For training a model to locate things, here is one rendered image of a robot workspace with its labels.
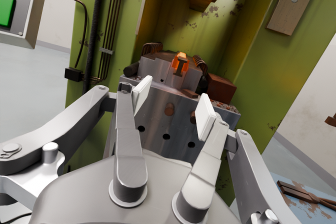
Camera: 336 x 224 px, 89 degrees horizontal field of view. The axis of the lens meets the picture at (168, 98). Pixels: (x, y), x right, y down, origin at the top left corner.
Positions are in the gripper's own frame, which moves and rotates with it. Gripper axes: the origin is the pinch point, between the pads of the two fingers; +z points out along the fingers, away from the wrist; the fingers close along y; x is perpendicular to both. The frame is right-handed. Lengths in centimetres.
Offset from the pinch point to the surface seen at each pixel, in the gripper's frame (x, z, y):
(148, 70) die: -5.2, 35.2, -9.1
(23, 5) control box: 3.2, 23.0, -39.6
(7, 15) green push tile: 0.2, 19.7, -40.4
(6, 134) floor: -99, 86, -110
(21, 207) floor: -100, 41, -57
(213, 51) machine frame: 6, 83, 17
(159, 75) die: -5.6, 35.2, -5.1
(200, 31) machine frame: 13, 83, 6
